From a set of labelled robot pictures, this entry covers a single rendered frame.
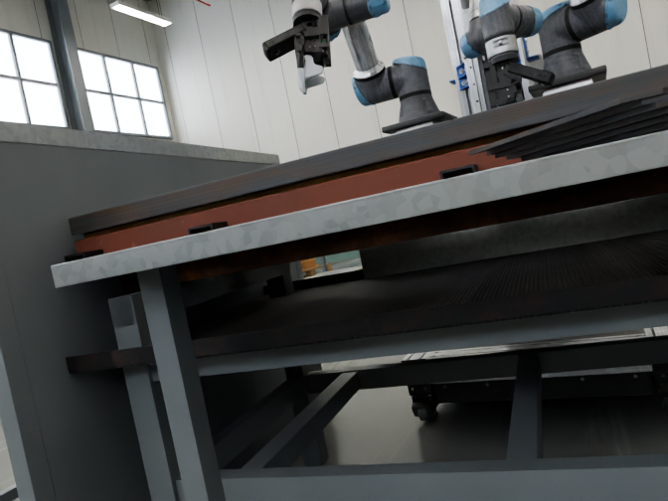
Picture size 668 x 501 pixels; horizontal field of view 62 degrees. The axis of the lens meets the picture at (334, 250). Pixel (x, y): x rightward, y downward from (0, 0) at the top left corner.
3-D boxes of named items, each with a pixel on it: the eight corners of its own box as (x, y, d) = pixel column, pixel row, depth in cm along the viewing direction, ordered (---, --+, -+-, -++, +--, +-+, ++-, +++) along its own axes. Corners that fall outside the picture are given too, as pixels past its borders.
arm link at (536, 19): (507, 19, 153) (481, 16, 146) (543, 0, 143) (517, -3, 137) (513, 47, 153) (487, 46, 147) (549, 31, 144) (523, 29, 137)
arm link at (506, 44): (516, 39, 140) (515, 31, 133) (520, 57, 140) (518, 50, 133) (486, 48, 143) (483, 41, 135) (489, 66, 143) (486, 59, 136)
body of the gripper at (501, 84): (493, 112, 144) (484, 67, 144) (528, 103, 141) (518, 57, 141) (491, 108, 137) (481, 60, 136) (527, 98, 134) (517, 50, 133)
